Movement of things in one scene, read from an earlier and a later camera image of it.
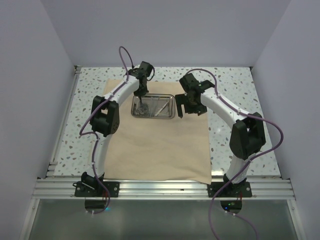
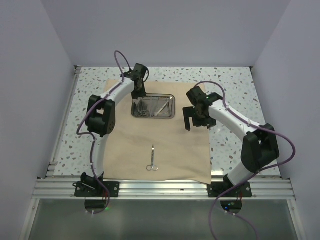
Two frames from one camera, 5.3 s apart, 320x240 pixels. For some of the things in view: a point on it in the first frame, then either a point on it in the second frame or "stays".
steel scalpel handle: x=151 y=106 stays
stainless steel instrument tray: x=154 y=106 stays
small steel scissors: x=143 y=109 to x=152 y=167
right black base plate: x=241 y=189 stays
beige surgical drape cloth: x=176 y=149 stays
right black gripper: x=180 y=99 to x=189 y=112
